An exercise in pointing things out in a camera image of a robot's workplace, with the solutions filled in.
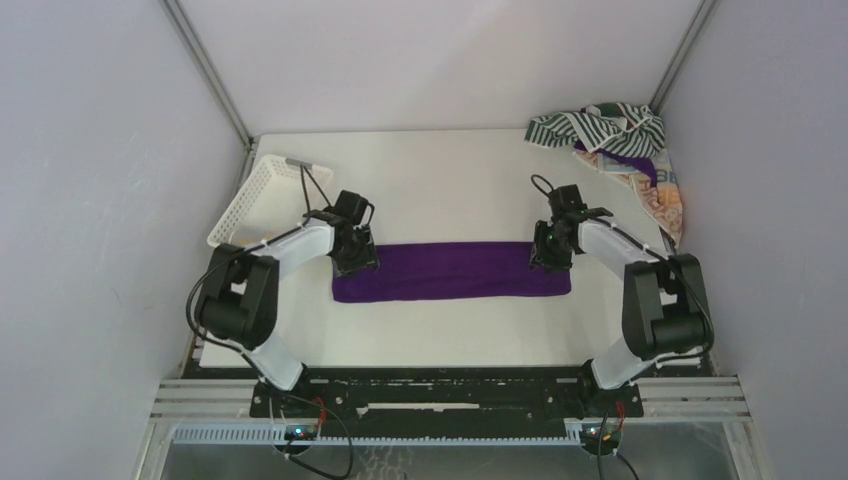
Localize white plastic basket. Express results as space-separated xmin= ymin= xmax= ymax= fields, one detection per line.
xmin=207 ymin=154 xmax=334 ymax=248

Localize purple towel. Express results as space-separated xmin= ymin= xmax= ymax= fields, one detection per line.
xmin=331 ymin=242 xmax=572 ymax=304

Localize yellow grey patterned towel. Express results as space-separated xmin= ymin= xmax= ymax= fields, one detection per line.
xmin=231 ymin=234 xmax=265 ymax=248

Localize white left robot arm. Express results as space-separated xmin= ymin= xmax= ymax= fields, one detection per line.
xmin=186 ymin=190 xmax=380 ymax=417

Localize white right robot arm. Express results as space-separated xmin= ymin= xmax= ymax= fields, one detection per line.
xmin=529 ymin=174 xmax=715 ymax=416

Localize cream bear print towel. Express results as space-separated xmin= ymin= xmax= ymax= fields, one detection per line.
xmin=573 ymin=149 xmax=684 ymax=245

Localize green white striped towel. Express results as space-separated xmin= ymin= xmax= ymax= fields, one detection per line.
xmin=524 ymin=102 xmax=666 ymax=158

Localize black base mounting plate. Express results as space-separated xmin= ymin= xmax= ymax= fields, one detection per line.
xmin=249 ymin=366 xmax=645 ymax=437

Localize left controller board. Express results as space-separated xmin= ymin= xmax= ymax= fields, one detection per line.
xmin=284 ymin=426 xmax=319 ymax=442

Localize controller board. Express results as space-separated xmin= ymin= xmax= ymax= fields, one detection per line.
xmin=284 ymin=426 xmax=319 ymax=442
xmin=579 ymin=425 xmax=622 ymax=457

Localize right controller board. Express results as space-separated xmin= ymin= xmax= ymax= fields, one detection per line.
xmin=579 ymin=425 xmax=622 ymax=457

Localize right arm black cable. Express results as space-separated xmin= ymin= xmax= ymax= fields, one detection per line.
xmin=530 ymin=174 xmax=717 ymax=439

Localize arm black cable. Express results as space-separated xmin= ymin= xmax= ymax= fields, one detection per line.
xmin=530 ymin=174 xmax=717 ymax=439
xmin=184 ymin=164 xmax=376 ymax=359

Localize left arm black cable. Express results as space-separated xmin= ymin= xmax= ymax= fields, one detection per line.
xmin=184 ymin=164 xmax=376 ymax=359

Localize white slotted cable duct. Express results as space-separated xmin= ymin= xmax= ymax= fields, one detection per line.
xmin=171 ymin=424 xmax=581 ymax=446

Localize aluminium corner post right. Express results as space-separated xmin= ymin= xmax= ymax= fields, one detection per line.
xmin=649 ymin=0 xmax=720 ymax=114

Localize aluminium corner post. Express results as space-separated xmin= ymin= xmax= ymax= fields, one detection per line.
xmin=649 ymin=0 xmax=720 ymax=114
xmin=159 ymin=0 xmax=253 ymax=150

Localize aluminium corner post left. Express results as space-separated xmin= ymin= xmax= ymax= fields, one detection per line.
xmin=159 ymin=0 xmax=253 ymax=150

